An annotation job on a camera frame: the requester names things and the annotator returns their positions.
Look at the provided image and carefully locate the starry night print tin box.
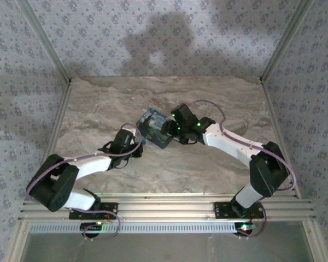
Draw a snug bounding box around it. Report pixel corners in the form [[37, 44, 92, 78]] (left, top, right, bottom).
[[136, 108, 173, 150]]

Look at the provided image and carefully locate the left controller board with LED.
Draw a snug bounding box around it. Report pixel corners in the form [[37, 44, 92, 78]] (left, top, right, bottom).
[[80, 222, 104, 231]]

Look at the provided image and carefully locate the controller board with led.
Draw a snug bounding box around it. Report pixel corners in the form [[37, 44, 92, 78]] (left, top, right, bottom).
[[80, 222, 104, 231], [234, 222, 257, 233]]

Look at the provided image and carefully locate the right controller board with LED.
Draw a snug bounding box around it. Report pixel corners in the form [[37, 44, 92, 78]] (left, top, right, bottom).
[[234, 222, 257, 233]]

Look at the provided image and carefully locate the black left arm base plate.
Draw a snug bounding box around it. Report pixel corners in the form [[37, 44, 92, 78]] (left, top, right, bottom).
[[68, 202, 119, 220]]

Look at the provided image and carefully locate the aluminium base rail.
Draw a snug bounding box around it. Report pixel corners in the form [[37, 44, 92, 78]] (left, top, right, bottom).
[[18, 193, 317, 221]]

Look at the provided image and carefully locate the aluminium table side rail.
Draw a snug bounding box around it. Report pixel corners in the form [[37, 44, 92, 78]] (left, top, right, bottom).
[[29, 81, 73, 201], [261, 81, 301, 199]]

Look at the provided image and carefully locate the perforated grey cable duct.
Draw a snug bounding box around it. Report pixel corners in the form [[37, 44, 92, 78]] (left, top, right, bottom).
[[30, 222, 252, 234]]

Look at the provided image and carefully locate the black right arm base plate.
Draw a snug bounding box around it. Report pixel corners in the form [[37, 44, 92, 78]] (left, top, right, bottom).
[[213, 200, 265, 219]]

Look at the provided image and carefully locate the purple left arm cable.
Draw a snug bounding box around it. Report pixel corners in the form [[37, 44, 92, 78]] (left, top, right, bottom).
[[25, 123, 143, 242]]

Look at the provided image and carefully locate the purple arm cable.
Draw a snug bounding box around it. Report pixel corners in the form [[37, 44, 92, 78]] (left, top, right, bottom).
[[25, 123, 143, 242], [188, 100, 298, 241]]

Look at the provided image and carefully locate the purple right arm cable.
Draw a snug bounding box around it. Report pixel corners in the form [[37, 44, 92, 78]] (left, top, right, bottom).
[[188, 100, 298, 241]]

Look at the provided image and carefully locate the aluminium frame post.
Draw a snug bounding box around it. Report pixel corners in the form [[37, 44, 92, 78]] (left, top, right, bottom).
[[17, 0, 72, 84], [260, 0, 314, 82]]

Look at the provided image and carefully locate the aluminium frame leg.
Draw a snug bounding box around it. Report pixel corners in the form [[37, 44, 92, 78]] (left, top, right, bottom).
[[4, 220, 31, 262], [302, 220, 328, 262]]

